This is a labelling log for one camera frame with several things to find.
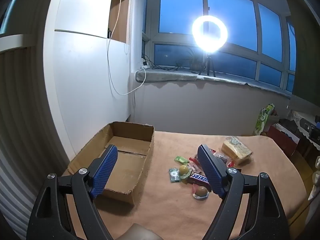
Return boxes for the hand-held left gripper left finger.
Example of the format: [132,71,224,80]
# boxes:
[26,144,118,240]

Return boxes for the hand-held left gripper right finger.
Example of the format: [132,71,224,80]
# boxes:
[197,144,290,240]

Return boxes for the brown chocolate bar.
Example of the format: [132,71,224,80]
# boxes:
[189,172,213,187]

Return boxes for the cardboard box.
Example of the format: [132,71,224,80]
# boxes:
[67,121,155,207]

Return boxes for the yolk pastry green wrapper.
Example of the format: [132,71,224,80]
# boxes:
[178,164,192,184]

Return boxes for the pink white snack packet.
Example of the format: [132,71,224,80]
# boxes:
[187,162,202,173]

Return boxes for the red clear candy packet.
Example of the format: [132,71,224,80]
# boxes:
[214,152,235,168]

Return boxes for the yellow bread packet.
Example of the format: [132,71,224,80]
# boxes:
[221,136,253,166]

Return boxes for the peach tablecloth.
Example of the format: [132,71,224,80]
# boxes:
[61,130,307,240]

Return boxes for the green printed bag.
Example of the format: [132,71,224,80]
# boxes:
[254,104,275,136]

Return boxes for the red box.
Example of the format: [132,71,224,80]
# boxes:
[266,124,300,157]

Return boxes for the dark bag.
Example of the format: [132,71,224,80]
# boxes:
[279,119,298,138]

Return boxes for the white wardrobe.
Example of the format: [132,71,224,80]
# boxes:
[44,0,130,160]

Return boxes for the grey ribbed panel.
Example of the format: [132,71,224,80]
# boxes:
[0,35,73,230]

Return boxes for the side table with lace cloth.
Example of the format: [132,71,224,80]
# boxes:
[287,110,320,145]

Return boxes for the grey window sill cover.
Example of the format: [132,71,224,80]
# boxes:
[135,68,293,98]

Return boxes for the black tripod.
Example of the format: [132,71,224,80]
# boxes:
[199,52,217,77]

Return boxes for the potted plant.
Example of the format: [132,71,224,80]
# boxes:
[175,50,203,73]

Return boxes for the black device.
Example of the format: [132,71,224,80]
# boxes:
[300,117,320,140]

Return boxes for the wooden shelf niche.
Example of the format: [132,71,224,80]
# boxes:
[109,0,130,44]

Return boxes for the large window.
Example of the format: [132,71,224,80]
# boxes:
[142,0,298,95]

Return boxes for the white ring candy green packet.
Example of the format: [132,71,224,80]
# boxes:
[168,167,181,183]

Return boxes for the black cables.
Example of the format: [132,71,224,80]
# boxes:
[141,52,180,71]

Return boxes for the white cable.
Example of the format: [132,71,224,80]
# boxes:
[107,0,147,96]

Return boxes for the white ring light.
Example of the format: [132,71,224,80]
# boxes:
[191,15,229,54]

